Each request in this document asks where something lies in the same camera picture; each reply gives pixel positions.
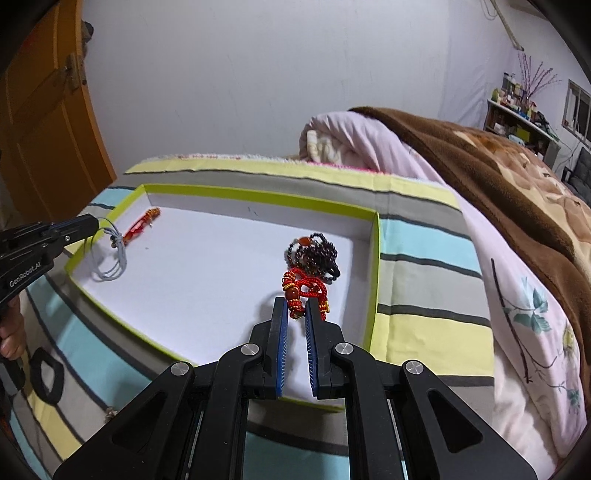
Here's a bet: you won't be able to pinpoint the red orange pendant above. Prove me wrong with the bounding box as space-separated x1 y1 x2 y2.
122 208 162 245

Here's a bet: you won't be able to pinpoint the white box with green rim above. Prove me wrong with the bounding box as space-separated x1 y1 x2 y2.
64 184 382 412

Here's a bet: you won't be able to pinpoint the dark bead bracelet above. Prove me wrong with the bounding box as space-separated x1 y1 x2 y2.
286 234 343 283

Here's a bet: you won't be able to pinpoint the purple flower branches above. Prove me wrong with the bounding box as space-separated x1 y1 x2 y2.
517 52 563 100

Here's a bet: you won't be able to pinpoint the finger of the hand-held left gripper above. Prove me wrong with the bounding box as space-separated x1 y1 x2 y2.
50 215 100 246

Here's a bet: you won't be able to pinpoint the black hair tie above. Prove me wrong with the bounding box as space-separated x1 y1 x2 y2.
31 348 66 405

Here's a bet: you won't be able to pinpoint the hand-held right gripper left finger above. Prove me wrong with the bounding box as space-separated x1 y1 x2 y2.
53 298 290 480

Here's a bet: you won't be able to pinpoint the metal door hinge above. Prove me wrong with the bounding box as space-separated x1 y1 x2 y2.
64 53 89 92

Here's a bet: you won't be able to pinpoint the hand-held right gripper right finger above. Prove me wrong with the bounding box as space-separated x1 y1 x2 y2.
304 298 539 480

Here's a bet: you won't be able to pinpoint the red charm with grey cord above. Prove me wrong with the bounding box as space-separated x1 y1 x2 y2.
89 217 129 282

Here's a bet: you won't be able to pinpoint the pink floral quilt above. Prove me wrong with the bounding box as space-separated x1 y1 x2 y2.
298 111 583 476

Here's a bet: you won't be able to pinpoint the white wall shelf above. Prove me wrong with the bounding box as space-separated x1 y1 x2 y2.
483 98 562 163

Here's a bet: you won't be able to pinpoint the window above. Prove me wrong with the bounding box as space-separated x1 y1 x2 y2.
560 78 591 149

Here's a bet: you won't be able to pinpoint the orange wooden door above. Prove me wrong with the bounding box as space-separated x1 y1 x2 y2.
0 0 119 223

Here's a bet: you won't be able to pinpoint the black chair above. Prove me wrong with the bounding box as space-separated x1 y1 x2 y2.
560 148 591 200

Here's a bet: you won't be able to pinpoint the brown fleece blanket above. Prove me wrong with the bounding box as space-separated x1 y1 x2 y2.
348 106 591 354

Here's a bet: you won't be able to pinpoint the row of shelf clutter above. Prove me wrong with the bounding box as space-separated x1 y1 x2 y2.
489 71 555 127

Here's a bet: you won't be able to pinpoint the person's left hand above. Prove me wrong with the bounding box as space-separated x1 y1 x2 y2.
0 296 25 361

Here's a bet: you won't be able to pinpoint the red knotted cord bracelet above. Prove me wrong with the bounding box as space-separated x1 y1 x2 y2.
281 267 331 322

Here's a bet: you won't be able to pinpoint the striped bed sheet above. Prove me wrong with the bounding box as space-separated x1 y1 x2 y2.
9 157 498 480

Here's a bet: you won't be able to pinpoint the wall cable duct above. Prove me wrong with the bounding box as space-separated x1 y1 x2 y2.
480 0 526 51

